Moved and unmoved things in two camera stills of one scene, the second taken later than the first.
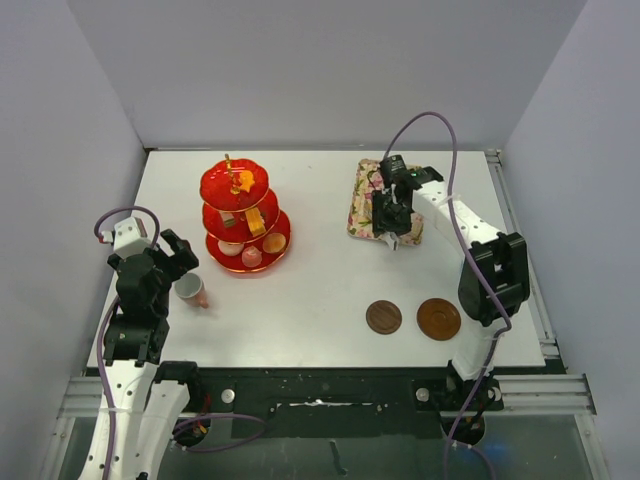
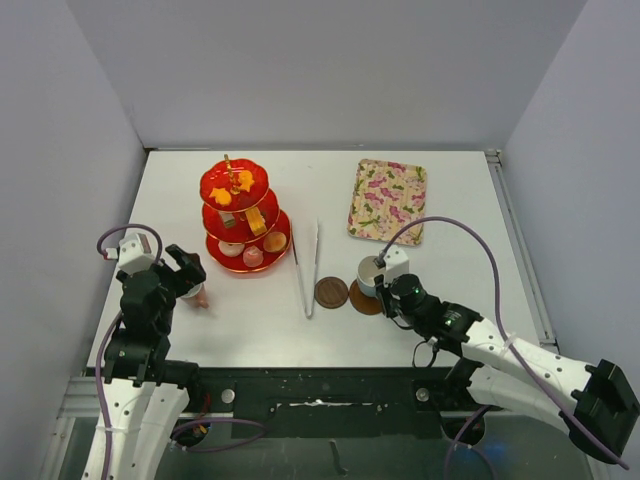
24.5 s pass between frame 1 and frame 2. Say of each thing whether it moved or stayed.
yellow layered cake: stayed
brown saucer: moved
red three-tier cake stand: stayed
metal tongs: moved
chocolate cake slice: stayed
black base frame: stayed
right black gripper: moved
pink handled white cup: stayed
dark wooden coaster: moved
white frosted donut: stayed
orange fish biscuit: stayed
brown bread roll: stayed
